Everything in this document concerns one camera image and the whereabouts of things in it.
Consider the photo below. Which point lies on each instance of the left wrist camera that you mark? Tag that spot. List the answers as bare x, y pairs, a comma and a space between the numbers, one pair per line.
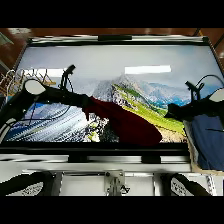
68, 70

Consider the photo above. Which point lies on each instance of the dark red T-shirt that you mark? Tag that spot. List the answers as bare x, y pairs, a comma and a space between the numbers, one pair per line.
130, 125

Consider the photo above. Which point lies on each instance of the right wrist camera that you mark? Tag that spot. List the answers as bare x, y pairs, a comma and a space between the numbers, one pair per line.
193, 88

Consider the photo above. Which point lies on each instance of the blue garment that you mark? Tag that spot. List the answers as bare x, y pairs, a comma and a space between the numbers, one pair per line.
210, 140

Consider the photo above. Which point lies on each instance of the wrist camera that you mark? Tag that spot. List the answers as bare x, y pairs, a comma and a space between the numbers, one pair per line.
68, 70
193, 88

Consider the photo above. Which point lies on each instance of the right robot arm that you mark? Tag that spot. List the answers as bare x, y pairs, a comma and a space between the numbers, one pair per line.
200, 106

